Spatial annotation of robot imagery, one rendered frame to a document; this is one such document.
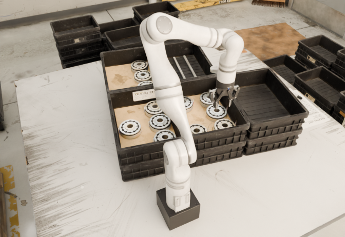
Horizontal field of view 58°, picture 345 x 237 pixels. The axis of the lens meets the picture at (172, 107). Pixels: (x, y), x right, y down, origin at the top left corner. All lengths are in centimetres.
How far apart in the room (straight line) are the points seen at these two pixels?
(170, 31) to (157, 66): 12
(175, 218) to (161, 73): 58
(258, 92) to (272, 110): 15
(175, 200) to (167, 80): 46
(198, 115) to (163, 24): 70
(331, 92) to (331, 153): 105
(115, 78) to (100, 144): 42
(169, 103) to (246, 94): 83
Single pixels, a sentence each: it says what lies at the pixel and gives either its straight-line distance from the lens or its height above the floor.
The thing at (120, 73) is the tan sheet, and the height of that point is 83.
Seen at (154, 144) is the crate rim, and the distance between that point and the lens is 132.
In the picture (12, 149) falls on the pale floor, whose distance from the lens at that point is 284.
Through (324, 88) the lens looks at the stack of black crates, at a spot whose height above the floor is 38.
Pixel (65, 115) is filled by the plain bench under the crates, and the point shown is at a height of 70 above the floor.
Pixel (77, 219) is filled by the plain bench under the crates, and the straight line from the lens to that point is 143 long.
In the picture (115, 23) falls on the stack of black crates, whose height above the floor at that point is 46.
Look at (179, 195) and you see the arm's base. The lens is 120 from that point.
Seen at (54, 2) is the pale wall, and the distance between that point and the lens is 465.
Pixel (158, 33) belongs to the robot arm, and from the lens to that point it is 100.
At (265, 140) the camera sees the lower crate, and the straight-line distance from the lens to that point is 156.
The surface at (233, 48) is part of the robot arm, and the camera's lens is 118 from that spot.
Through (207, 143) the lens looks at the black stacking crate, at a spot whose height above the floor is 85.
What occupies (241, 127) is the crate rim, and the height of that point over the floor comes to 93.
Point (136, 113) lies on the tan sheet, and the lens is 161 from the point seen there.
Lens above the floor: 191
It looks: 41 degrees down
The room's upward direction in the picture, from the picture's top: straight up
